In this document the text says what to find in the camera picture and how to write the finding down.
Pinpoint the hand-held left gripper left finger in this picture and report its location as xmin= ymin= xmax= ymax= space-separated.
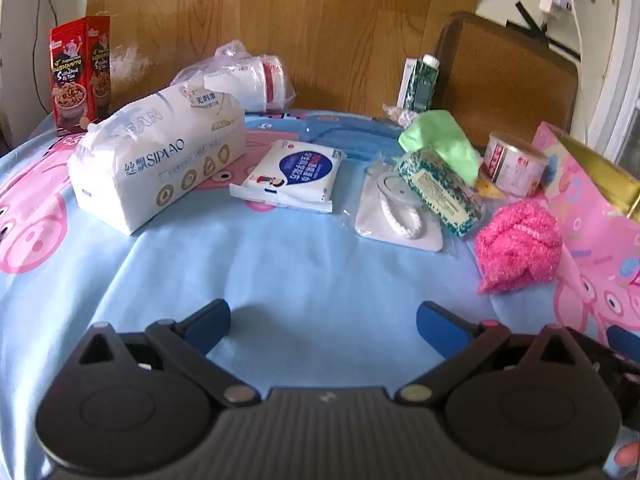
xmin=75 ymin=298 xmax=261 ymax=408

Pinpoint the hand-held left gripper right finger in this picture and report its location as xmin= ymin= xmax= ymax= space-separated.
xmin=395 ymin=301 xmax=591 ymax=406

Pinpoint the pink fluffy cloth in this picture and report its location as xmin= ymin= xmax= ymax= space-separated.
xmin=474 ymin=204 xmax=563 ymax=296

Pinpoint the clear packet with white cord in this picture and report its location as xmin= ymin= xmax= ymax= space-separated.
xmin=354 ymin=162 xmax=446 ymax=253

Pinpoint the green patterned tissue packet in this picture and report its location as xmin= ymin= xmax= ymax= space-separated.
xmin=395 ymin=146 xmax=486 ymax=238

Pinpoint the pink biscuit tin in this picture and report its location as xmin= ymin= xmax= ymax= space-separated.
xmin=530 ymin=121 xmax=640 ymax=351

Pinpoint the small white blue tissue pack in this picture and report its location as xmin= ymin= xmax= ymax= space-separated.
xmin=229 ymin=140 xmax=348 ymax=216

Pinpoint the light green cloth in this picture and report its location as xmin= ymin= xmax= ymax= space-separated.
xmin=398 ymin=109 xmax=482 ymax=183

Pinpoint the blue translucent glasses case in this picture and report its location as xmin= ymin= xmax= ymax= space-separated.
xmin=298 ymin=116 xmax=406 ymax=161

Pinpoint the blue printed blanket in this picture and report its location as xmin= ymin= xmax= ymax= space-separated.
xmin=0 ymin=107 xmax=640 ymax=480

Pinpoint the large white tissue pack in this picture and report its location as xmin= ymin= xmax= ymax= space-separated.
xmin=66 ymin=82 xmax=247 ymax=236

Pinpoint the red white tin can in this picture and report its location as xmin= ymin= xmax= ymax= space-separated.
xmin=481 ymin=131 xmax=549 ymax=197

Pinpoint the clear packet of cotton swabs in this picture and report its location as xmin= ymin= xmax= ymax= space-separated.
xmin=382 ymin=103 xmax=426 ymax=128

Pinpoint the dark green drink carton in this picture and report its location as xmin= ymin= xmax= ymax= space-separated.
xmin=404 ymin=54 xmax=441 ymax=113

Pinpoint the small white box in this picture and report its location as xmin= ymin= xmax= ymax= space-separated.
xmin=397 ymin=57 xmax=418 ymax=108

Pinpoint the plastic bag of paper cups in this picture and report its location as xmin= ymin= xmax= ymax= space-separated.
xmin=170 ymin=42 xmax=296 ymax=113

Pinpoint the brown woven chair seat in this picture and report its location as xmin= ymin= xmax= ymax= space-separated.
xmin=434 ymin=11 xmax=580 ymax=151

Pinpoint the red snack box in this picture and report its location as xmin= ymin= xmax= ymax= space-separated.
xmin=49 ymin=16 xmax=112 ymax=136

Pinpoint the long black tape strip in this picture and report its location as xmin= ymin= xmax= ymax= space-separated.
xmin=515 ymin=2 xmax=581 ymax=61

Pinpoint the wood pattern sheet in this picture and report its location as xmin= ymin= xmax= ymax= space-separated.
xmin=85 ymin=0 xmax=488 ymax=111

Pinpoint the white window frame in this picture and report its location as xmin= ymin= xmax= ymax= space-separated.
xmin=575 ymin=0 xmax=640 ymax=181

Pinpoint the thin black cable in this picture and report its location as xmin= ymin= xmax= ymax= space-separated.
xmin=31 ymin=0 xmax=57 ymax=107

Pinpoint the white cable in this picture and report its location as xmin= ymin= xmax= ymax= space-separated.
xmin=567 ymin=0 xmax=585 ymax=58

